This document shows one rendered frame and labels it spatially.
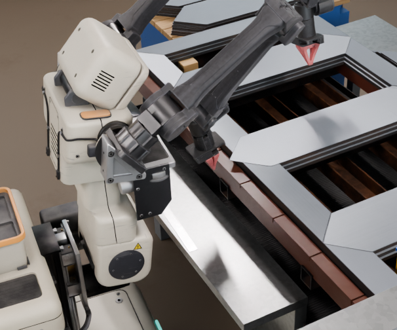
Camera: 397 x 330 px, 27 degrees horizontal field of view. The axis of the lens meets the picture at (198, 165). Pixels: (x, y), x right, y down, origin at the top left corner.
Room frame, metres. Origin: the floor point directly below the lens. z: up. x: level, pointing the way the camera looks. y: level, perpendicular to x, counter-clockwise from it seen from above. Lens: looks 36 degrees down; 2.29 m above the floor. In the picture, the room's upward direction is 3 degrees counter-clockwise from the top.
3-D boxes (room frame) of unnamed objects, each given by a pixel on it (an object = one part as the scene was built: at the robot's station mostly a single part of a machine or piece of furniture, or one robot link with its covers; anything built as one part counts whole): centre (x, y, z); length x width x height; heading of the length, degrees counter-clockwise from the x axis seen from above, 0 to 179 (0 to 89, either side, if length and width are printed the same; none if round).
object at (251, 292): (2.11, 0.10, 0.67); 1.30 x 0.20 x 0.03; 26
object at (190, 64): (2.66, 0.02, 0.79); 0.06 x 0.05 x 0.04; 116
